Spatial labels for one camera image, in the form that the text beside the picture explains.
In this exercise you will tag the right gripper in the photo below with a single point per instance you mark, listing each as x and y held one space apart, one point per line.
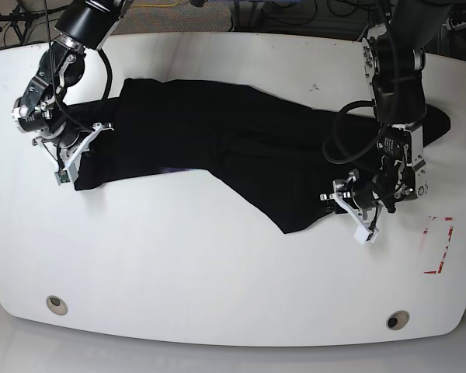
64 147

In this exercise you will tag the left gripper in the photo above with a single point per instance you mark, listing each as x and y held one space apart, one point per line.
360 198

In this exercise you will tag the black graphic T-shirt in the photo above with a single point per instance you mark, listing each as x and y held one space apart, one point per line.
268 150

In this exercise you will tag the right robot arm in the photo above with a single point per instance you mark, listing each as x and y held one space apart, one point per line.
41 109

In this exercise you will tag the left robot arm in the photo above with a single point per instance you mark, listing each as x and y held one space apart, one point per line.
391 167

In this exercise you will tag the red tape rectangle marking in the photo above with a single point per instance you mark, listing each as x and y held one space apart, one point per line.
435 243

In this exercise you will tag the black tripod stand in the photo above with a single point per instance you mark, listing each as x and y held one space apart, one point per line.
21 20

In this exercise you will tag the white power strip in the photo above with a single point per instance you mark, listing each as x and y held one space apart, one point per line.
457 21

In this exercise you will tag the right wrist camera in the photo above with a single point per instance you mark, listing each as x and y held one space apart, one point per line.
64 176

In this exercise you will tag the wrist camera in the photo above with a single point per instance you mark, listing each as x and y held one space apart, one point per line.
64 176
363 234

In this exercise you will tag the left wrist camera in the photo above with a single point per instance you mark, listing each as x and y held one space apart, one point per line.
363 234

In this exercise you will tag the right table cable grommet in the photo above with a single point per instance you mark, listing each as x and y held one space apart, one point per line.
398 320

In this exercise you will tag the table cable grommet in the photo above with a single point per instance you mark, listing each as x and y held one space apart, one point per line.
57 305
398 320

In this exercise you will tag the left table cable grommet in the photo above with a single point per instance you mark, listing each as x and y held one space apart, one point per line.
57 305

